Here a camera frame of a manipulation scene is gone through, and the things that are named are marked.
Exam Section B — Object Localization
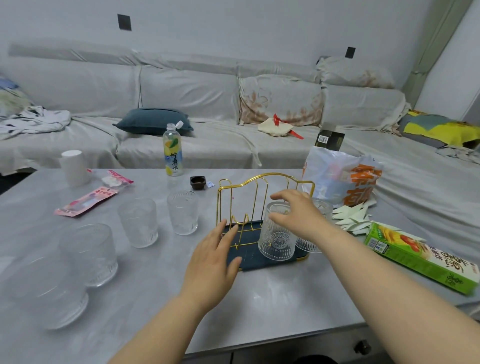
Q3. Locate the person's left hand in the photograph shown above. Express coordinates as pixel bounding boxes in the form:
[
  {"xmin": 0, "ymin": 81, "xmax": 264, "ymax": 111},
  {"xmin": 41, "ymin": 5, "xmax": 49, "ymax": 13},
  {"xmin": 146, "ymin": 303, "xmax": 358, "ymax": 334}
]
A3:
[{"xmin": 179, "ymin": 219, "xmax": 243, "ymax": 314}]

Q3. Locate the person's right hand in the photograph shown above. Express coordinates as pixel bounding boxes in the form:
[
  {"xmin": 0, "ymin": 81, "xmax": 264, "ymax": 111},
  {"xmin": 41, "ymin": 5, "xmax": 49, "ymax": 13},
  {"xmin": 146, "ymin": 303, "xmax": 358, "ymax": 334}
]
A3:
[{"xmin": 268, "ymin": 189, "xmax": 339, "ymax": 245}]

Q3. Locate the clear embossed drinking glass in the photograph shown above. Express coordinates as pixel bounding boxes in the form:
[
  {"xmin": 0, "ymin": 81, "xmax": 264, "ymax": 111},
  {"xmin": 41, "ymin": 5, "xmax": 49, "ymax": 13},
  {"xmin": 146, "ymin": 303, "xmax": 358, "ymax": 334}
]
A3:
[
  {"xmin": 295, "ymin": 199, "xmax": 334, "ymax": 254},
  {"xmin": 58, "ymin": 223, "xmax": 119, "ymax": 288},
  {"xmin": 257, "ymin": 202, "xmax": 299, "ymax": 262},
  {"xmin": 117, "ymin": 197, "xmax": 159, "ymax": 249},
  {"xmin": 166, "ymin": 190, "xmax": 199, "ymax": 236},
  {"xmin": 7, "ymin": 254, "xmax": 90, "ymax": 331}
]

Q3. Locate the person's right forearm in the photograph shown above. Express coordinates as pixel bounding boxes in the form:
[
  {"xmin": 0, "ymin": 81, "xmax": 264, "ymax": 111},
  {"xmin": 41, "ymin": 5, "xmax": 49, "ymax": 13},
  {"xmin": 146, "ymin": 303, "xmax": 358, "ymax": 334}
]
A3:
[{"xmin": 318, "ymin": 224, "xmax": 480, "ymax": 364}]

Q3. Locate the person's left forearm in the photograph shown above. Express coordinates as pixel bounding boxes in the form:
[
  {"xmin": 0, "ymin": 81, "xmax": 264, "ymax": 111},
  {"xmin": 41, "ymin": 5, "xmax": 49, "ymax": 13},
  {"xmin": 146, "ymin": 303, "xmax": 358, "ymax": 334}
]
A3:
[{"xmin": 108, "ymin": 295, "xmax": 211, "ymax": 364}]

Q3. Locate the dark blue rack tray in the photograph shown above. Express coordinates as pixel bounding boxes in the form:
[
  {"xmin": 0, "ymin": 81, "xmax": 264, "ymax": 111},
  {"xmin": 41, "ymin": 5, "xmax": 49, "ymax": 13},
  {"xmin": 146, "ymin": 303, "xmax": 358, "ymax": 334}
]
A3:
[{"xmin": 221, "ymin": 220, "xmax": 310, "ymax": 272}]

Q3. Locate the white orange plastic bag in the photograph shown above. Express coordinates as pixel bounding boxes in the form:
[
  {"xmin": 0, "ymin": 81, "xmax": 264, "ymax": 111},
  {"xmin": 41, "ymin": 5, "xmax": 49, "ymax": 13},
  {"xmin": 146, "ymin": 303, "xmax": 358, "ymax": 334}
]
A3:
[{"xmin": 301, "ymin": 146, "xmax": 383, "ymax": 208}]

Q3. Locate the pile of white paper pieces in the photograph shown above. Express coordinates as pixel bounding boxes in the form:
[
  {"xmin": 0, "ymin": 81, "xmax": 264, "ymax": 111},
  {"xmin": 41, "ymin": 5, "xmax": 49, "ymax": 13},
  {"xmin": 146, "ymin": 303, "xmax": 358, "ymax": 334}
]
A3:
[{"xmin": 331, "ymin": 198, "xmax": 378, "ymax": 236}]

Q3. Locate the cream pouch with red ribbon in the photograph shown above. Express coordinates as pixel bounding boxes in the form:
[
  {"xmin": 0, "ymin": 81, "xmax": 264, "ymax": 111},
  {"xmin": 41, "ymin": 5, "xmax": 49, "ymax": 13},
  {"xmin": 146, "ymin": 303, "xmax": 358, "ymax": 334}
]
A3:
[{"xmin": 257, "ymin": 113, "xmax": 305, "ymax": 140}]

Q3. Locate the lemon drink plastic bottle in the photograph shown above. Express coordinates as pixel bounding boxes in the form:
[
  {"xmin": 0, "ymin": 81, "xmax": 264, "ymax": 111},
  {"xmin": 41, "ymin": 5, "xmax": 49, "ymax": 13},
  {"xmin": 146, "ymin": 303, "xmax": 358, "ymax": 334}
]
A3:
[{"xmin": 162, "ymin": 120, "xmax": 185, "ymax": 177}]

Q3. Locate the dark cardboard box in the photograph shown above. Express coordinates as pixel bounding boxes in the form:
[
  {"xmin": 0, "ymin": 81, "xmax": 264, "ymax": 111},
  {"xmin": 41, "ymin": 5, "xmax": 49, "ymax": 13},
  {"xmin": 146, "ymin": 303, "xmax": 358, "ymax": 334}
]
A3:
[{"xmin": 314, "ymin": 129, "xmax": 346, "ymax": 152}]

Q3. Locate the clear packet with pink strip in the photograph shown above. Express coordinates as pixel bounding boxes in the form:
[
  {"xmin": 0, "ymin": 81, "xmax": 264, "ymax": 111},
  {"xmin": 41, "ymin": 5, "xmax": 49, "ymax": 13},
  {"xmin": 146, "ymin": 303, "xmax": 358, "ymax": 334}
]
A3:
[{"xmin": 88, "ymin": 169, "xmax": 134, "ymax": 189}]

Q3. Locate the large floral beige cushion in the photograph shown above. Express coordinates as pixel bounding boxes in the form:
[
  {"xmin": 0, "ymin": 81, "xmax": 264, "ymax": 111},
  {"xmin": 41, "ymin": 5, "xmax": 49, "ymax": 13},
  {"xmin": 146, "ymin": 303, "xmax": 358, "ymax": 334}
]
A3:
[{"xmin": 238, "ymin": 74, "xmax": 324, "ymax": 127}]

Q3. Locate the dark teal cushion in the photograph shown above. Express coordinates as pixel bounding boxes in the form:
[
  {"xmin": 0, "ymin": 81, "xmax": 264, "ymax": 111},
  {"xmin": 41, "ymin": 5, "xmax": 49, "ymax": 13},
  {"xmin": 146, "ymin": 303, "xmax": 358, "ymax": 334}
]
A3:
[{"xmin": 113, "ymin": 107, "xmax": 194, "ymax": 136}]

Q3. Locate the pink flat packet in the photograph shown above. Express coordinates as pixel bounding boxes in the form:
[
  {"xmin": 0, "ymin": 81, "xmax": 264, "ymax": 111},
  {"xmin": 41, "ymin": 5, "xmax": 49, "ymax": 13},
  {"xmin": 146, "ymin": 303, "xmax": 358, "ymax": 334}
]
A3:
[{"xmin": 54, "ymin": 186, "xmax": 118, "ymax": 218}]

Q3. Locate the grey covered sofa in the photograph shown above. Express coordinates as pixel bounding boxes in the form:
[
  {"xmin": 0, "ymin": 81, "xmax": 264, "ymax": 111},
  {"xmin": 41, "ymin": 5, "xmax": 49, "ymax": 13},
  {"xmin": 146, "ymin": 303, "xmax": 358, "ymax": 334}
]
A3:
[{"xmin": 0, "ymin": 39, "xmax": 480, "ymax": 260}]

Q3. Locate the green drink carton box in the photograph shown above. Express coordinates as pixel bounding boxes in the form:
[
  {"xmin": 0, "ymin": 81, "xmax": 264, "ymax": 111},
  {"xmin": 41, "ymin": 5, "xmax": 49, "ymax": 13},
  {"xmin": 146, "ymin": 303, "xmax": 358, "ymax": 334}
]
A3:
[{"xmin": 364, "ymin": 221, "xmax": 480, "ymax": 296}]

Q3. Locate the white paper cup stack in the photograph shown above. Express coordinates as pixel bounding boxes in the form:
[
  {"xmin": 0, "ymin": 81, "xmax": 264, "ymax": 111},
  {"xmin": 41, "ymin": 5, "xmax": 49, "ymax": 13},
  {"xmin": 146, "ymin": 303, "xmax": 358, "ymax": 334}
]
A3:
[{"xmin": 59, "ymin": 150, "xmax": 91, "ymax": 187}]

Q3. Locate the small floral beige cushion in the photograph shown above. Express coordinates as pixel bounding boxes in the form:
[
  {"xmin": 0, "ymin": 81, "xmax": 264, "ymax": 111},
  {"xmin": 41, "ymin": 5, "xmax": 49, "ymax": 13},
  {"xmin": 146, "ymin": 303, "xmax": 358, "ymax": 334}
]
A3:
[{"xmin": 316, "ymin": 56, "xmax": 396, "ymax": 90}]

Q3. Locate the yellow grey blanket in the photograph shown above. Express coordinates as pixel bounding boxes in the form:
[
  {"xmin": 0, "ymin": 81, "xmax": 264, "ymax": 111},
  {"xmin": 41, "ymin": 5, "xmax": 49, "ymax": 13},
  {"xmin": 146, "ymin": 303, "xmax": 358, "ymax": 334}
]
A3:
[{"xmin": 398, "ymin": 109, "xmax": 480, "ymax": 149}]

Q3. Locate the white patterned garment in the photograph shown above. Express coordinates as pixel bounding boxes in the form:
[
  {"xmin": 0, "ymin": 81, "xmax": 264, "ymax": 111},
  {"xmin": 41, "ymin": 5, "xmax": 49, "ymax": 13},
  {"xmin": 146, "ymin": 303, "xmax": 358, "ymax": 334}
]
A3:
[{"xmin": 0, "ymin": 105, "xmax": 72, "ymax": 141}]

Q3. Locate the pale green curtain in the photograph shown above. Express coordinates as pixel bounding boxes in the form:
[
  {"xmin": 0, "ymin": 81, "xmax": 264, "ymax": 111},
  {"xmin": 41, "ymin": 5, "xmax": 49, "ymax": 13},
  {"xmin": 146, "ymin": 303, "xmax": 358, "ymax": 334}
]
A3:
[{"xmin": 401, "ymin": 0, "xmax": 474, "ymax": 108}]

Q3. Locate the blue patterned pillow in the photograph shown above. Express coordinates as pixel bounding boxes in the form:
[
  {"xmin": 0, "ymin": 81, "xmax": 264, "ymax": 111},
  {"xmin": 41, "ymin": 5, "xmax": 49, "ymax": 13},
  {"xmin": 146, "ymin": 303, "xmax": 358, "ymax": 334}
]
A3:
[{"xmin": 0, "ymin": 74, "xmax": 35, "ymax": 118}]

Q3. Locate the gold wire cup rack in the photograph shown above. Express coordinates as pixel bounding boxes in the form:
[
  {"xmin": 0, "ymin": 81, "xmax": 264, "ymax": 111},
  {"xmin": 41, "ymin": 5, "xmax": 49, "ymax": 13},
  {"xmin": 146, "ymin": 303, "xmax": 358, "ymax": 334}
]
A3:
[{"xmin": 215, "ymin": 172, "xmax": 316, "ymax": 251}]

